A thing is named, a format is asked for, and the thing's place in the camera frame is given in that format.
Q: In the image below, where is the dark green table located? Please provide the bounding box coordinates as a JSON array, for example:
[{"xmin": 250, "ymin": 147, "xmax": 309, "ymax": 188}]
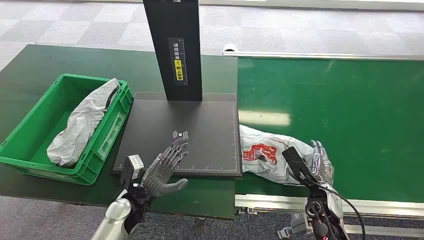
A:
[{"xmin": 0, "ymin": 44, "xmax": 239, "ymax": 221}]

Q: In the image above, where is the grey mailer bag red print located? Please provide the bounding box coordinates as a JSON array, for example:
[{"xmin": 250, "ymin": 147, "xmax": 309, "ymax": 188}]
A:
[{"xmin": 239, "ymin": 124, "xmax": 332, "ymax": 186}]

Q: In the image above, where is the black inbound scanner machine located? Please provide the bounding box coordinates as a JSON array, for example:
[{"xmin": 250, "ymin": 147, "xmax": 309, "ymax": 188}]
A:
[{"xmin": 110, "ymin": 0, "xmax": 243, "ymax": 180}]

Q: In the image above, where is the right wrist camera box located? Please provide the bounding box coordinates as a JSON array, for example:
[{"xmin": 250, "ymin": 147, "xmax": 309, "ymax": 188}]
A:
[{"xmin": 281, "ymin": 146, "xmax": 316, "ymax": 187}]

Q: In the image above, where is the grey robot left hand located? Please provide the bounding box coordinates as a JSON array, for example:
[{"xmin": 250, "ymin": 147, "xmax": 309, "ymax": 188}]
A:
[{"xmin": 141, "ymin": 137, "xmax": 190, "ymax": 199}]

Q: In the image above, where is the black yellow label sticker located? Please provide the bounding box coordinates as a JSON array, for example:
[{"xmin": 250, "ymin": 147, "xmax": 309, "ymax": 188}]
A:
[{"xmin": 167, "ymin": 37, "xmax": 189, "ymax": 87}]

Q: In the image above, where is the aluminium conveyor frame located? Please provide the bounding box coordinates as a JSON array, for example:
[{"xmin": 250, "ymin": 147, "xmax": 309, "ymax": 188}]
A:
[{"xmin": 221, "ymin": 49, "xmax": 424, "ymax": 239}]

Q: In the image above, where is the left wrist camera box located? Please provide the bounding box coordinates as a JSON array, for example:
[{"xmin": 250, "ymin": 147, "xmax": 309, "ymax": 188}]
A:
[{"xmin": 119, "ymin": 154, "xmax": 145, "ymax": 190}]

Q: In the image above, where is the grey metal frame bracket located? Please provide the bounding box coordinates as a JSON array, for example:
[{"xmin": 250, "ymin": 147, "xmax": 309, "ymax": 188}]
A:
[{"xmin": 277, "ymin": 213, "xmax": 312, "ymax": 240}]

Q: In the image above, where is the green conveyor belt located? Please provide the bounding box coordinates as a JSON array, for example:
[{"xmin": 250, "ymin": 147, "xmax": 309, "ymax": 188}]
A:
[{"xmin": 235, "ymin": 56, "xmax": 424, "ymax": 204}]

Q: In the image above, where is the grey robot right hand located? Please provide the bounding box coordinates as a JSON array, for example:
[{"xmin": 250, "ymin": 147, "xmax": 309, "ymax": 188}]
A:
[{"xmin": 309, "ymin": 140, "xmax": 335, "ymax": 186}]

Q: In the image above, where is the plain grey plastic mailer bag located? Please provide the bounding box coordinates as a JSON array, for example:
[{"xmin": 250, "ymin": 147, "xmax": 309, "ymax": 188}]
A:
[{"xmin": 46, "ymin": 78, "xmax": 121, "ymax": 168}]

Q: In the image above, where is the green plastic crate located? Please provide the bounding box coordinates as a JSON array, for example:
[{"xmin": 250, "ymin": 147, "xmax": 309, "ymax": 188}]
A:
[{"xmin": 0, "ymin": 73, "xmax": 134, "ymax": 186}]

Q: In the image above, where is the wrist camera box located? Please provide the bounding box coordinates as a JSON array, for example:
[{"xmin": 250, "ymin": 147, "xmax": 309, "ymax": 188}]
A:
[
  {"xmin": 119, "ymin": 154, "xmax": 145, "ymax": 190},
  {"xmin": 281, "ymin": 146, "xmax": 316, "ymax": 187}
]

